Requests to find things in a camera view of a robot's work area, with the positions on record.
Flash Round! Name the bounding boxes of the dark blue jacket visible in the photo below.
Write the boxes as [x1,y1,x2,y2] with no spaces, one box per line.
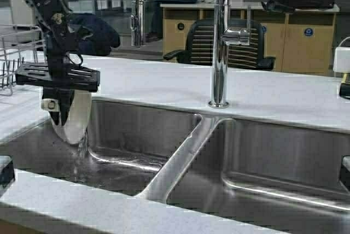
[68,13,121,56]

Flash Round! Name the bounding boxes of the robot base corner right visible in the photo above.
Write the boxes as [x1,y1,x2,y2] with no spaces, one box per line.
[339,156,350,191]

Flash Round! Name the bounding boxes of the black office chair right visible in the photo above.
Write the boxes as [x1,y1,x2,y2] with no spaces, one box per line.
[163,18,276,71]

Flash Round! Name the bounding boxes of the stainless double sink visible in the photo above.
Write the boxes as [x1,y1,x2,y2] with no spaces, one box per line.
[1,100,349,233]

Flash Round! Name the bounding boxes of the robot base corner left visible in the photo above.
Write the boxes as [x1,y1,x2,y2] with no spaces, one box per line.
[0,155,15,191]

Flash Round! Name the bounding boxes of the white wire dish rack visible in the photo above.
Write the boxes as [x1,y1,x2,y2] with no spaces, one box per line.
[1,24,46,96]

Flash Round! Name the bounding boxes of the black and yellow object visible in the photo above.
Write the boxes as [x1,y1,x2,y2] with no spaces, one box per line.
[339,73,350,100]

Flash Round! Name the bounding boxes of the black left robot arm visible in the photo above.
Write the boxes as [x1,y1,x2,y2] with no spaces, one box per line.
[15,0,100,126]

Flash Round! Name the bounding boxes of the wooden recycling counter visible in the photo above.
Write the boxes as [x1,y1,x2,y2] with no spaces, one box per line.
[161,2,340,76]

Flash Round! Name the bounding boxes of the white box appliance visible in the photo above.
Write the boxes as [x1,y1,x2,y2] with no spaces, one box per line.
[333,37,349,77]

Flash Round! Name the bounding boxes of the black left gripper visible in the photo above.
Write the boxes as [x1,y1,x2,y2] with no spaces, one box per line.
[15,51,100,126]

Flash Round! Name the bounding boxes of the chrome kitchen faucet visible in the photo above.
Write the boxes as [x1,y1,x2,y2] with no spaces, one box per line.
[131,0,251,109]

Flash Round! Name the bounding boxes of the white frying pan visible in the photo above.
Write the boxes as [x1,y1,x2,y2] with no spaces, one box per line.
[40,87,92,145]

